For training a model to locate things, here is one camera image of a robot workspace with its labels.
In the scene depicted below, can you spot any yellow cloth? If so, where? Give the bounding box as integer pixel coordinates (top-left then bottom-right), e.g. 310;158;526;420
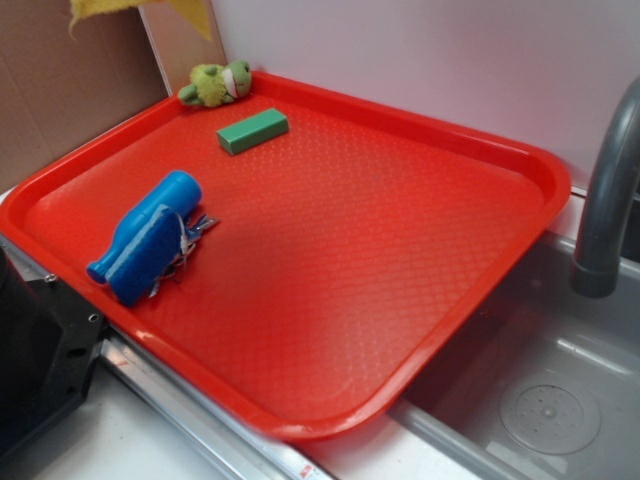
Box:
68;0;214;43

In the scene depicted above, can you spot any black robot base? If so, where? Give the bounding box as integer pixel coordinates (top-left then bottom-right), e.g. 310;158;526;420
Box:
1;253;106;462

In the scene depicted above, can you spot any red plastic tray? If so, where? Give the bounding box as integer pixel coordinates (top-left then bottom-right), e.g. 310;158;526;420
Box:
1;73;571;442

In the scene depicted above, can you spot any green rectangular block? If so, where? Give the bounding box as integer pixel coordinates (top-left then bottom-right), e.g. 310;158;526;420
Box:
216;108;289;155

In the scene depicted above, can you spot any blue plastic bottle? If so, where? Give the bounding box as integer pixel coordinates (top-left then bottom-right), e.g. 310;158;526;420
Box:
86;170;202;284

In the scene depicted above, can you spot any green plush frog toy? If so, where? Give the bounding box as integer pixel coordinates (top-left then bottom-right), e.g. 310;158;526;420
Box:
177;60;252;108

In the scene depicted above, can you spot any grey plastic sink basin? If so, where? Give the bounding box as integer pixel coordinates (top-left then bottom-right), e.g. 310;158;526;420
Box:
391;234;639;479

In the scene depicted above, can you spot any grey sink faucet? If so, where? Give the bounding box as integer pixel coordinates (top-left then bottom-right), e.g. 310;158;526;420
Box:
570;80;639;298

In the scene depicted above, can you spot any round sink drain cover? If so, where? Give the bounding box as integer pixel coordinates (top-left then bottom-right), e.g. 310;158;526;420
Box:
500;381;601;455

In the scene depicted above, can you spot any brown cardboard panel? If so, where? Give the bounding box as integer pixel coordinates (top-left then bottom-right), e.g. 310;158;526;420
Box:
1;1;226;191

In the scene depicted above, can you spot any metal rail strip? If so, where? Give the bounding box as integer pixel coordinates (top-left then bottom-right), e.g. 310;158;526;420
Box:
0;234;331;480

